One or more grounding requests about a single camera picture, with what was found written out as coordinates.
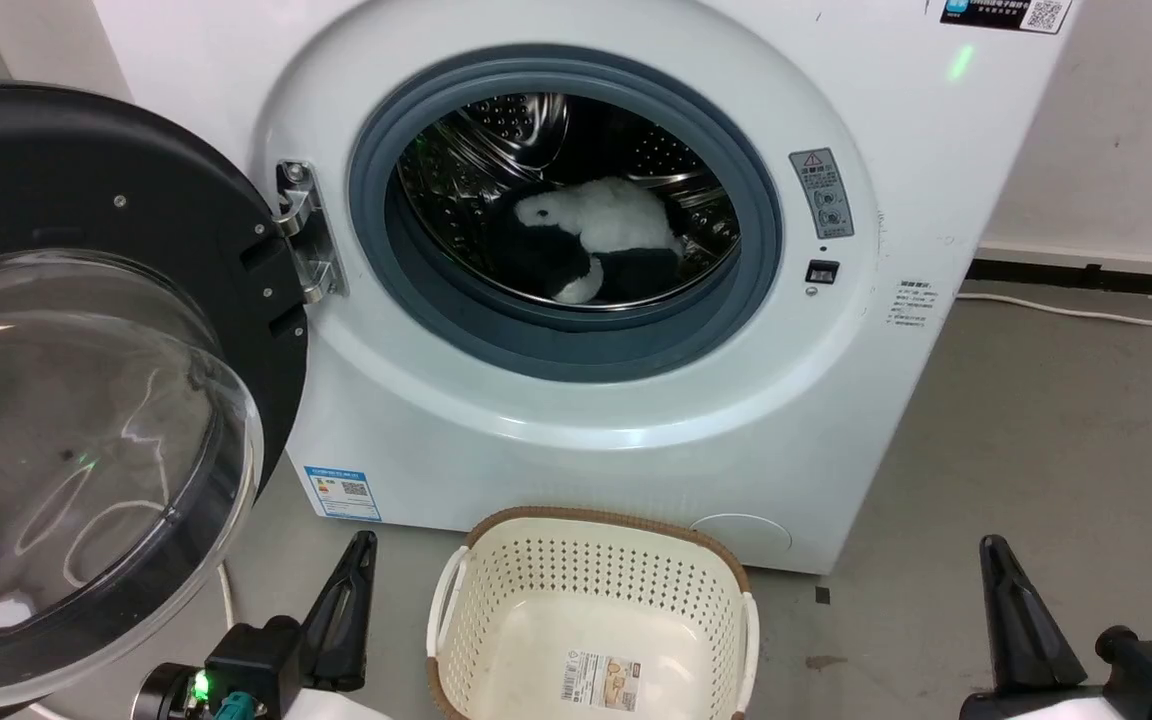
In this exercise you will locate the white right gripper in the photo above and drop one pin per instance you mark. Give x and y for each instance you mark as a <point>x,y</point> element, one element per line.
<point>1031,706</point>

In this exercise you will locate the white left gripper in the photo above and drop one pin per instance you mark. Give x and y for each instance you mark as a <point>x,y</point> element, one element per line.
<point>336,706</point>

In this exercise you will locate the cream perforated laundry basket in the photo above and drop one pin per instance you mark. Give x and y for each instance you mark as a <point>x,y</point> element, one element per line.
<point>536,560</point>

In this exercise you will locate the white front-load washing machine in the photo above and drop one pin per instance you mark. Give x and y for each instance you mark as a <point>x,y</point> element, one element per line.
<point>536,450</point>

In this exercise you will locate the black and white plush toy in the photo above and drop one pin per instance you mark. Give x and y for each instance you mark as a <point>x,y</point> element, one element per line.
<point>616,215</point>

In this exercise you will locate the blue energy label sticker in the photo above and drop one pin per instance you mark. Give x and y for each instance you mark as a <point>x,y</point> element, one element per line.
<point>341,492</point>

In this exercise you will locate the paper label with barcode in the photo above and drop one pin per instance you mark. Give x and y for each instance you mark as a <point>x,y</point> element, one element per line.
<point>600,681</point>

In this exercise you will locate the round filter cover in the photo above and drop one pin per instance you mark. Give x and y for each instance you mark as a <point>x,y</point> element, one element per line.
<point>741,533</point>

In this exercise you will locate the small text sticker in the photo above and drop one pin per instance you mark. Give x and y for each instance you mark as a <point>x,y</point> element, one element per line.
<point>909,304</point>

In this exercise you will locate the black baseboard strip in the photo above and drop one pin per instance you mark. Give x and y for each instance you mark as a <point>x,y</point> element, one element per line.
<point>1086,277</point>

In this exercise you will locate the grey rubber door gasket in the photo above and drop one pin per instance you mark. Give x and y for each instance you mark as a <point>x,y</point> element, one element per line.
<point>576,345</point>

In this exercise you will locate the chrome door hinge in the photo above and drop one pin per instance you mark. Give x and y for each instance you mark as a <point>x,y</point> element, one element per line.
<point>308,240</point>

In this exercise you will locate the black door latch socket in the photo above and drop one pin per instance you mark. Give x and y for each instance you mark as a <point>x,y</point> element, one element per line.
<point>822,271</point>

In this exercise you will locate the grey warning sticker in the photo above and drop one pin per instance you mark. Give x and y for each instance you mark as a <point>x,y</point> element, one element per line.
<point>821,195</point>

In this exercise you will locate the steel washer drum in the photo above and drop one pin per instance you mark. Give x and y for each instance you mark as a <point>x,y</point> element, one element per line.
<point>476,150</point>

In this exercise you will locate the black glass washer door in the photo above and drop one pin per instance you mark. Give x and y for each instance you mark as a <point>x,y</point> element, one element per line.
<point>86,150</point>

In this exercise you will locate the black QR code label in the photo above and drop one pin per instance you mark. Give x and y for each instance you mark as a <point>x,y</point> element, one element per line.
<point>996,14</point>

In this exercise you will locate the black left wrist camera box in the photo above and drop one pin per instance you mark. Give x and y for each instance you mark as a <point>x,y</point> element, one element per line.
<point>251,665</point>

